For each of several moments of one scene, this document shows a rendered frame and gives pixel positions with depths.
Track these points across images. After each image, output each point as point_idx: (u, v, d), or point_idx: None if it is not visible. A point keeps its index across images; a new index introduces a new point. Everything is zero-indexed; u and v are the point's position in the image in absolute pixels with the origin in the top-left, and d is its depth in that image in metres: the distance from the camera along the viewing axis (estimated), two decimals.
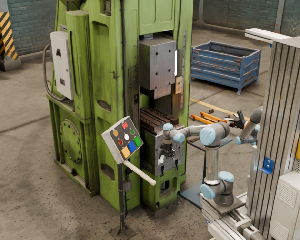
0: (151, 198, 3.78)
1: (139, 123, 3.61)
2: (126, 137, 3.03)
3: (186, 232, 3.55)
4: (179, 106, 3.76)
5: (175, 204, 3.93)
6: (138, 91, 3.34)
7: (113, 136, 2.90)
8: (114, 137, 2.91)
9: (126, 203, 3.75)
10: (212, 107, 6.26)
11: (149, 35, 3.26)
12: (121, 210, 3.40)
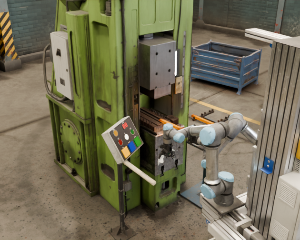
0: (151, 198, 3.78)
1: (139, 123, 3.61)
2: (126, 137, 3.03)
3: (186, 232, 3.55)
4: (179, 106, 3.76)
5: (175, 204, 3.93)
6: (138, 91, 3.34)
7: (113, 136, 2.90)
8: (114, 137, 2.91)
9: (126, 203, 3.75)
10: (212, 107, 6.26)
11: (149, 35, 3.26)
12: (121, 210, 3.40)
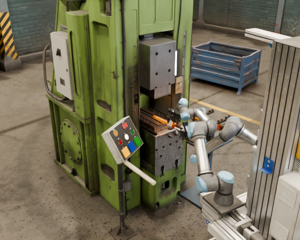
0: (151, 198, 3.78)
1: (139, 123, 3.61)
2: (126, 137, 3.03)
3: (186, 232, 3.55)
4: None
5: (175, 204, 3.93)
6: (138, 91, 3.34)
7: (113, 136, 2.90)
8: (114, 137, 2.91)
9: (126, 203, 3.75)
10: (212, 107, 6.26)
11: (149, 35, 3.26)
12: (121, 210, 3.40)
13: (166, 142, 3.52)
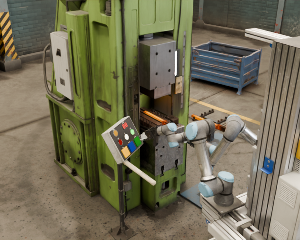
0: (151, 198, 3.78)
1: (139, 123, 3.61)
2: (126, 137, 3.03)
3: (186, 232, 3.55)
4: (179, 106, 3.76)
5: (175, 204, 3.93)
6: (138, 91, 3.34)
7: (113, 136, 2.90)
8: (114, 137, 2.91)
9: (126, 203, 3.75)
10: (212, 107, 6.26)
11: (149, 35, 3.26)
12: (121, 210, 3.40)
13: (166, 142, 3.52)
